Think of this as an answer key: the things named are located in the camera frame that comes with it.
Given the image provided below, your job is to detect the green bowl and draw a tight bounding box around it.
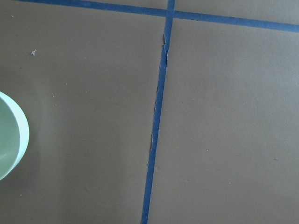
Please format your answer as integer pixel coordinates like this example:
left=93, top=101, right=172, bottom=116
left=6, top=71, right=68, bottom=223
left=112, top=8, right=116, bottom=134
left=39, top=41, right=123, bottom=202
left=0, top=92, right=29, bottom=179

